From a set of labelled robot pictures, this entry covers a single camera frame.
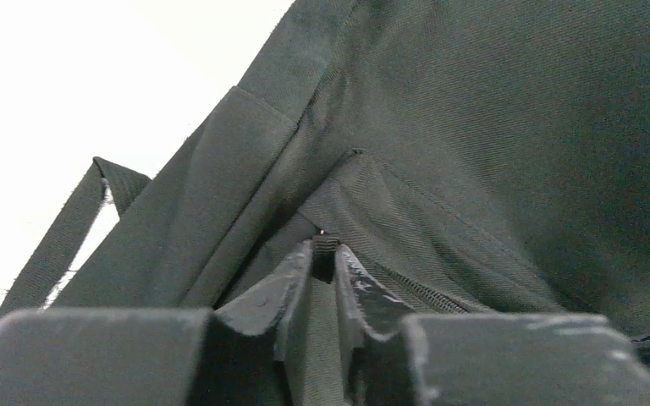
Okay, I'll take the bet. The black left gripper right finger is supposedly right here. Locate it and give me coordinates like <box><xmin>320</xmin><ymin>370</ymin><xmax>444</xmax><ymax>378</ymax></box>
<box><xmin>334</xmin><ymin>245</ymin><xmax>650</xmax><ymax>405</ymax></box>

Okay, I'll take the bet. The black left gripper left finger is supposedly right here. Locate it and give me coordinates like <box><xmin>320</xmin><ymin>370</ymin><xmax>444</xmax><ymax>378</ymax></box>
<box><xmin>0</xmin><ymin>240</ymin><xmax>313</xmax><ymax>405</ymax></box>

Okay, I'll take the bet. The black student backpack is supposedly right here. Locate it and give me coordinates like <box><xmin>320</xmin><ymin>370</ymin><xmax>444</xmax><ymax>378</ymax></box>
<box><xmin>0</xmin><ymin>1</ymin><xmax>650</xmax><ymax>405</ymax></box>

